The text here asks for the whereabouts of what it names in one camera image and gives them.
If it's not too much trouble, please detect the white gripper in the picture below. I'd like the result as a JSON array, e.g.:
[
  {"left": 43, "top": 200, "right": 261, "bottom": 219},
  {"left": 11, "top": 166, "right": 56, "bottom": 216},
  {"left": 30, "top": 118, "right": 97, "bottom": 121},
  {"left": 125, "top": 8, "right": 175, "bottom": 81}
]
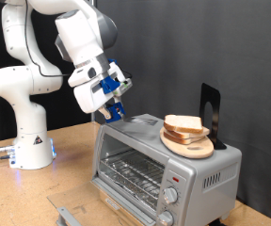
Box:
[{"left": 68, "top": 60, "right": 127, "bottom": 121}]

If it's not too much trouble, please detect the metal spatula with blue block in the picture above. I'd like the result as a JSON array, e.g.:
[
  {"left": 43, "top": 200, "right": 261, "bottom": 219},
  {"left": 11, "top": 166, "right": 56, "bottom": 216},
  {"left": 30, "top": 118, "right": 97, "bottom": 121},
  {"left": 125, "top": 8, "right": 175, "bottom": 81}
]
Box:
[{"left": 104, "top": 102, "right": 159, "bottom": 127}]

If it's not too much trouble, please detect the glass oven door with handle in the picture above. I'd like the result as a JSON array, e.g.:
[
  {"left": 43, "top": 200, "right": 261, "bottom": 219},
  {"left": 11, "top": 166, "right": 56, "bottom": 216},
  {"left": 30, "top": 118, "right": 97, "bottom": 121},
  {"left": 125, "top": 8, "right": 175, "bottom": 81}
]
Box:
[{"left": 46, "top": 180, "right": 157, "bottom": 226}]

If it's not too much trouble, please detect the silver oven knob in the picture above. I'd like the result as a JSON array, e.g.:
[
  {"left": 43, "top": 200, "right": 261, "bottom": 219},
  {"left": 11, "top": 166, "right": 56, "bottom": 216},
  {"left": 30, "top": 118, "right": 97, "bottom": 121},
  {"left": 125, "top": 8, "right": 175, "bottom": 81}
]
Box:
[
  {"left": 156, "top": 210, "right": 175, "bottom": 226},
  {"left": 162, "top": 186, "right": 180, "bottom": 205}
]

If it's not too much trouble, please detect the silver toaster oven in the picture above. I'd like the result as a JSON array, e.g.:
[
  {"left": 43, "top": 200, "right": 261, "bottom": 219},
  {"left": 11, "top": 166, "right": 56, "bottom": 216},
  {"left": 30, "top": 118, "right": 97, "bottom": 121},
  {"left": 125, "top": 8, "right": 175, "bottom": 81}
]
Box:
[{"left": 91, "top": 113, "right": 243, "bottom": 226}]

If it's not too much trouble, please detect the black backdrop curtain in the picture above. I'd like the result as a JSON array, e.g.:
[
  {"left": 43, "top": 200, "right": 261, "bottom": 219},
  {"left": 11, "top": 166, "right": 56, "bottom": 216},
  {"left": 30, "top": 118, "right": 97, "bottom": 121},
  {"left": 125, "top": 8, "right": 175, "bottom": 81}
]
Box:
[{"left": 0, "top": 0, "right": 92, "bottom": 144}]

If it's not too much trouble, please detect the round wooden cutting board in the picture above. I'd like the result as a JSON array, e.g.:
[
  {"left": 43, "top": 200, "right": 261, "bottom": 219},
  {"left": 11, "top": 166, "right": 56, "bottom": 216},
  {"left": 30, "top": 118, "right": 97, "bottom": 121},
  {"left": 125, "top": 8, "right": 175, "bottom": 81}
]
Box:
[{"left": 159, "top": 126, "right": 215, "bottom": 159}]

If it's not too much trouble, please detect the black metal bookend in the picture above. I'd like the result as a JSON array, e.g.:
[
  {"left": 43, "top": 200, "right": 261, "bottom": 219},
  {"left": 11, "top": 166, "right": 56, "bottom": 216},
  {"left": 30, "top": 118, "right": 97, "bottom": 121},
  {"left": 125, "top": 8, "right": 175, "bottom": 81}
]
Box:
[{"left": 199, "top": 82, "right": 228, "bottom": 151}]

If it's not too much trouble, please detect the black camera cable with clips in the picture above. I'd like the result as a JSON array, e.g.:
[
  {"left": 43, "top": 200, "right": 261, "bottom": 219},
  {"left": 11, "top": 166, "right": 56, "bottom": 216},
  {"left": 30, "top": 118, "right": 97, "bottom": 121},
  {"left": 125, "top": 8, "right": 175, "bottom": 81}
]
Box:
[{"left": 24, "top": 0, "right": 134, "bottom": 79}]

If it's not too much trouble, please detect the metal wire oven rack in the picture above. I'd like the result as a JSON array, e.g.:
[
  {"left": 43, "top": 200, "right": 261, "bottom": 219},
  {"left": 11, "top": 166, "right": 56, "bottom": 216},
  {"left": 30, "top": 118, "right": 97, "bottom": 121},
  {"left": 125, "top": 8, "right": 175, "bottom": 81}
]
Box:
[{"left": 99, "top": 149, "right": 166, "bottom": 210}]

